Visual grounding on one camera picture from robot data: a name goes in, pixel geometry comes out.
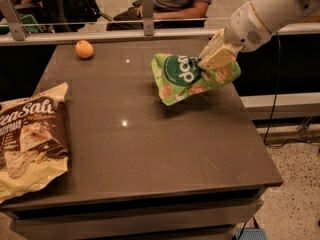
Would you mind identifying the green basket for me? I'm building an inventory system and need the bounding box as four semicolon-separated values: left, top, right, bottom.
0;14;43;35

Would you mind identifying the blue perforated crate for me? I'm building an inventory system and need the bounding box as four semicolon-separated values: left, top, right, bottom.
236;228;268;240

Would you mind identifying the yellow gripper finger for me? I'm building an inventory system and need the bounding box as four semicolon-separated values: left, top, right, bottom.
198;44;242;71
199;29;225;61

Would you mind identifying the glass barrier with metal rail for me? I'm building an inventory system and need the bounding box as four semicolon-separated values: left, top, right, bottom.
0;0;320;52

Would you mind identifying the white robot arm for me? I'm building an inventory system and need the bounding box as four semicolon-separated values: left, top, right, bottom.
199;0;320;70

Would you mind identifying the seated person in grey shirt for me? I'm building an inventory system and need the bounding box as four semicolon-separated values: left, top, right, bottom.
153;0;212;29

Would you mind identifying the orange fruit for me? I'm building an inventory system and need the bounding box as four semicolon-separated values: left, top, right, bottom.
75;40;94;59

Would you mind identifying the black office chair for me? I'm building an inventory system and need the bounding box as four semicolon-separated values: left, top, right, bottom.
40;0;100;33

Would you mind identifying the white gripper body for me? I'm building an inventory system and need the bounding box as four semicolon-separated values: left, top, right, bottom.
224;2;272;52

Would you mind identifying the green rice chip bag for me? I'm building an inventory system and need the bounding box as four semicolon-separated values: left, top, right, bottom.
151;53;241;106

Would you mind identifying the black laptop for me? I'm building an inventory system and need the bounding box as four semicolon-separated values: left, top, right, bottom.
98;7;143;31

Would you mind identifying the brown sea salt chip bag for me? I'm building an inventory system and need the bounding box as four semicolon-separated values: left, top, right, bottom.
0;83;68;203

